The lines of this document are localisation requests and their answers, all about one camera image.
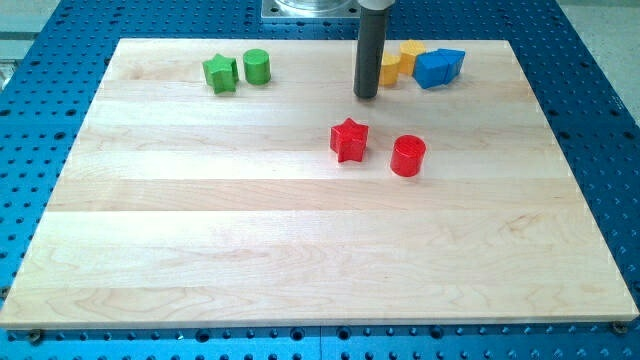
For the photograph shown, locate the yellow block near rod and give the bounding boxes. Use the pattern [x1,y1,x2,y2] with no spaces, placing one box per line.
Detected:
[379,52,400,86]

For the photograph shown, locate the right board corner bolt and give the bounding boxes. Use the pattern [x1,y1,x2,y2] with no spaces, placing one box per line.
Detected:
[610,321,628,336]

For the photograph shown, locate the light wooden board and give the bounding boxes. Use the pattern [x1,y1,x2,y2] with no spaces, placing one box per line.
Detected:
[1,39,638,330]

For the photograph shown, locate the yellow hexagon block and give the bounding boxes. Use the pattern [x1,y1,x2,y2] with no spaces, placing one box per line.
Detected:
[399,39,427,76]

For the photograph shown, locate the blue angled block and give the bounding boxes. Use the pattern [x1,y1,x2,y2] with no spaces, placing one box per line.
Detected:
[437,48,466,84]

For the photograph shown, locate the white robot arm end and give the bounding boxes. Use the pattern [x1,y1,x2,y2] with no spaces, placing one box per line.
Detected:
[358,0,395,11]

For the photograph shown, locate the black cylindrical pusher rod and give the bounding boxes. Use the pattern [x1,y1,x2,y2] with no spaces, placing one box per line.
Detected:
[353,5,390,99]

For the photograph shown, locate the green star block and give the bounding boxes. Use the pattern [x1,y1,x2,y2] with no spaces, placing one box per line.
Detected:
[202,54,239,94]

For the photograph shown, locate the blue cube block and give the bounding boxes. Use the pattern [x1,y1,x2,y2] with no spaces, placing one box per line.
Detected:
[413,51,448,89]

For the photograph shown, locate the red cylinder block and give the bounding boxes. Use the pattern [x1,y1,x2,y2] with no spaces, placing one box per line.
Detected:
[390,135,427,177]

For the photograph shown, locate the red star block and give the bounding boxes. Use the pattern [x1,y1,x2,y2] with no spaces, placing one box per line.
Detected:
[330,117,369,163]

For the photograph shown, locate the board corner bolt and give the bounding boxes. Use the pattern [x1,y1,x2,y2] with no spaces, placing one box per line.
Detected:
[610,321,628,336]
[26,329,42,344]

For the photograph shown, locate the green cylinder block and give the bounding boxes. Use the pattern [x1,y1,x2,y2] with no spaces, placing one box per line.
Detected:
[243,48,271,85]

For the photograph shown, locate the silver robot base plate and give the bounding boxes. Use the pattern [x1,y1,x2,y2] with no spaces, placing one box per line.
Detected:
[261,0,360,19]

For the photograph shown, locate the left board corner bolt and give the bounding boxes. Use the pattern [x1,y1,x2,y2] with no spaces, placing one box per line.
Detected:
[26,329,42,344]

